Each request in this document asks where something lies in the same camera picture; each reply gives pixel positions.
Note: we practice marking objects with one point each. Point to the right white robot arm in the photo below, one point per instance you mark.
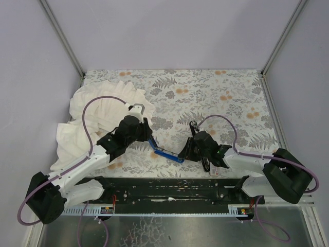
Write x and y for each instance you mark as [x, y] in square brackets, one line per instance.
[277, 176]

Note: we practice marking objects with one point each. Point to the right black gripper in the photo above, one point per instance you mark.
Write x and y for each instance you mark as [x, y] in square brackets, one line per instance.
[193, 148]

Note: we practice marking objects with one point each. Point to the red white staple box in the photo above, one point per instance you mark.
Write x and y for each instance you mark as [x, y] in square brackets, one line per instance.
[214, 171]

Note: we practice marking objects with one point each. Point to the white slotted cable duct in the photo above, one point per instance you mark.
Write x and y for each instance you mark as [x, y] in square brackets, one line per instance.
[166, 211]

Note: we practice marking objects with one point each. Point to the blue stapler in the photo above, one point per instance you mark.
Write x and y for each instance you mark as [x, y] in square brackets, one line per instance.
[163, 152]

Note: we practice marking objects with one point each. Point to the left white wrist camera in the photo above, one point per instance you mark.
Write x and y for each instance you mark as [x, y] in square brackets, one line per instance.
[136, 110]

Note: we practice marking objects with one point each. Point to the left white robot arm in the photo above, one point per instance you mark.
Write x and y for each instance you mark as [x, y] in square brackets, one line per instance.
[49, 194]

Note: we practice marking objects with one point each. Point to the white cloth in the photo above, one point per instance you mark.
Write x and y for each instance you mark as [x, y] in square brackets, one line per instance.
[102, 116]

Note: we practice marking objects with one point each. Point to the black stapler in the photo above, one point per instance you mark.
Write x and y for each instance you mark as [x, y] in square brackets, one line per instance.
[200, 150]

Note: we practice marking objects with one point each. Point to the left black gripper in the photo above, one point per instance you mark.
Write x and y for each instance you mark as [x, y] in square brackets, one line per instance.
[147, 129]

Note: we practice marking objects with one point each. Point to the left aluminium frame post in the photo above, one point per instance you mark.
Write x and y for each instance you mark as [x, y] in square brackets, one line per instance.
[49, 13]

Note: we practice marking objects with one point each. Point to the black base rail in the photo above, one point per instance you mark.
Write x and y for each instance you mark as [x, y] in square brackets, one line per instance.
[173, 192]

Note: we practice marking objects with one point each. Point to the aluminium frame post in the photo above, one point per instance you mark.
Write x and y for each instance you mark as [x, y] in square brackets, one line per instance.
[49, 13]
[286, 31]

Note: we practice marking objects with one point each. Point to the right aluminium frame post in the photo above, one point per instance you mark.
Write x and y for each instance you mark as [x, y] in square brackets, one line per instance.
[286, 31]

